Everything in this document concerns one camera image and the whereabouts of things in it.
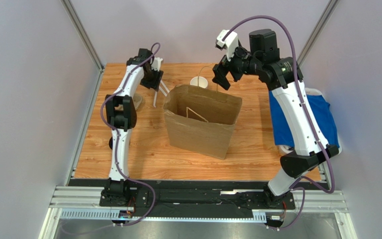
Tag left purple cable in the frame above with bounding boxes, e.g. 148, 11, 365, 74
99, 42, 162, 228

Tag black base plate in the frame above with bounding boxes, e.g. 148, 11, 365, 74
68, 179, 296, 219

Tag far kraft paper cup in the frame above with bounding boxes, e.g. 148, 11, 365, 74
190, 76, 208, 89

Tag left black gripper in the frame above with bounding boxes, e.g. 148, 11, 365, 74
140, 67, 164, 92

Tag blue cloth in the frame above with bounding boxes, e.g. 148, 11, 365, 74
269, 91, 341, 150

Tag white plastic basket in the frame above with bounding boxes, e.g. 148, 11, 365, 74
278, 87, 343, 156

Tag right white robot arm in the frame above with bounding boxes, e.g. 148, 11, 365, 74
212, 29, 339, 208

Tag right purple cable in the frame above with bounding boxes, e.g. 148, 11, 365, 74
222, 15, 336, 231

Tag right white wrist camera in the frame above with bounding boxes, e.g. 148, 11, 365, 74
215, 29, 239, 61

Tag white straw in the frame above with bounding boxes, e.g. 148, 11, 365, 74
152, 91, 158, 108
159, 81, 170, 97

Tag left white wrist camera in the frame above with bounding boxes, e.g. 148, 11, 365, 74
151, 57, 163, 71

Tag aluminium rail frame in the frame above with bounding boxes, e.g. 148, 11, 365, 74
39, 179, 357, 239

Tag brown paper bag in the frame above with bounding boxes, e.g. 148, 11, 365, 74
163, 73, 243, 160

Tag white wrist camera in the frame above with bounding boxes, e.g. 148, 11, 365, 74
151, 57, 163, 71
215, 29, 239, 61

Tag purple cable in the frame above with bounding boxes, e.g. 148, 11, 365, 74
99, 42, 162, 228
222, 15, 336, 231

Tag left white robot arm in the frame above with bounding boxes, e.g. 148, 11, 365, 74
99, 48, 163, 207

